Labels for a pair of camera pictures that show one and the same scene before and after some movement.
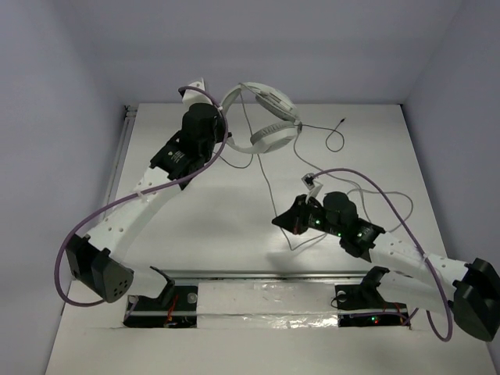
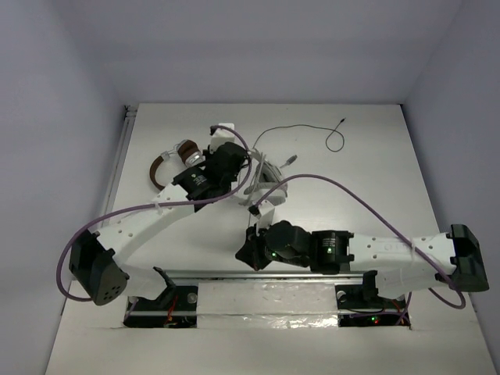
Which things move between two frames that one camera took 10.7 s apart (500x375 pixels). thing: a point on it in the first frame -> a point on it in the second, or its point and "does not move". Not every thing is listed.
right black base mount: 367,297 does not move
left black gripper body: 218,127 -> 233,157
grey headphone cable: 301,245 -> 333,130
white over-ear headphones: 273,137 -> 268,177
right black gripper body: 309,215 -> 258,244
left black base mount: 180,312 does not move
